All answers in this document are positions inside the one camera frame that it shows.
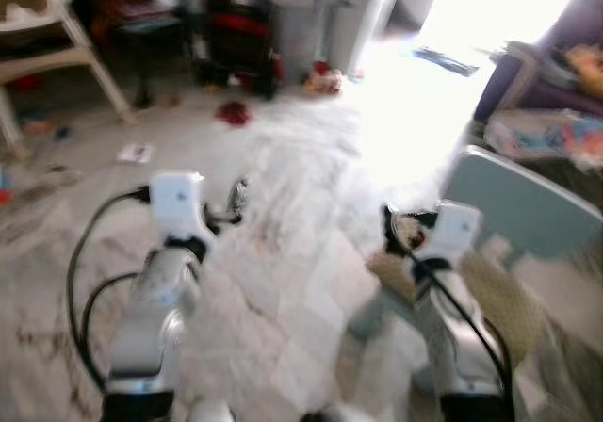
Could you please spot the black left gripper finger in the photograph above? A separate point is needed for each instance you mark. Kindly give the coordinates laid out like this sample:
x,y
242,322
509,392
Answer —
x,y
240,198

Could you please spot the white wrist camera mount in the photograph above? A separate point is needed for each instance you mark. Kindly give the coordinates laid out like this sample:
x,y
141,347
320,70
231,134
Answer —
x,y
177,205
454,229

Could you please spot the red black stroller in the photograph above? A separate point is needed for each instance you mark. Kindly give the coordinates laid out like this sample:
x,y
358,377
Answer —
x,y
240,45

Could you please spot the pale blue plastic stool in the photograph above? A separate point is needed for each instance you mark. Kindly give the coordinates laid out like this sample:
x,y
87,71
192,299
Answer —
x,y
518,201

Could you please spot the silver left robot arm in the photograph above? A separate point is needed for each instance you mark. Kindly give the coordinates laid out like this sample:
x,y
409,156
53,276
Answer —
x,y
155,300

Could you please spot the purple armchair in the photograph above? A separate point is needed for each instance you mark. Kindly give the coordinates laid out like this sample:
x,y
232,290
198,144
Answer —
x,y
542,26

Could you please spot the cream plastic chair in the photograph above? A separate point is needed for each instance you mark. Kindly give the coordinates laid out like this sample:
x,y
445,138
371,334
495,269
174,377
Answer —
x,y
47,64

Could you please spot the white paper sheet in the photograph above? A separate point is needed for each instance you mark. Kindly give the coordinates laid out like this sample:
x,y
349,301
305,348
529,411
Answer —
x,y
136,153

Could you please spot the blue floor mat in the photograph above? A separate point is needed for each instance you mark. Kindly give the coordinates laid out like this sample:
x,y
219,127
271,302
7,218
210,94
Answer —
x,y
445,60

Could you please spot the orange yellow toy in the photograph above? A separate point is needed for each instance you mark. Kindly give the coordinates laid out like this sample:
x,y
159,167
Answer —
x,y
586,69

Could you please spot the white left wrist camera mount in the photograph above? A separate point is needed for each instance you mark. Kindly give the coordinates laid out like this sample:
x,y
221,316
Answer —
x,y
177,205

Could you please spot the crumpled red cloth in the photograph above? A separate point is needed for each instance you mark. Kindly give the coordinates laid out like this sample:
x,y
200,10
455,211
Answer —
x,y
233,114

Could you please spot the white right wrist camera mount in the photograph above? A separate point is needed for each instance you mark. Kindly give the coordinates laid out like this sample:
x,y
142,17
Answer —
x,y
454,229

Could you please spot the dark side table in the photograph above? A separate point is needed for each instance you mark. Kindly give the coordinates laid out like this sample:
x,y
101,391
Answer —
x,y
141,22

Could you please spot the colourful patterned baby mat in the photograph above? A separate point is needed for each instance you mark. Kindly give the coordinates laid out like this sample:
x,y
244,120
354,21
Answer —
x,y
546,139

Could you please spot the small red yellow toy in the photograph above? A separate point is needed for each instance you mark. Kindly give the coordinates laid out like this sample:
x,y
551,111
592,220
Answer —
x,y
323,80

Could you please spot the grey waste bin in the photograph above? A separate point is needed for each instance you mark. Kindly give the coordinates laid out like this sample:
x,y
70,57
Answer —
x,y
297,31
363,22

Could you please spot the silver left robot leg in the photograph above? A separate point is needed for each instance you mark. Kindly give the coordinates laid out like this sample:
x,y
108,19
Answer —
x,y
209,413

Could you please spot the beige dotted pillow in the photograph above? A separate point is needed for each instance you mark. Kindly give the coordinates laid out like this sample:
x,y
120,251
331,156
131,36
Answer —
x,y
499,300

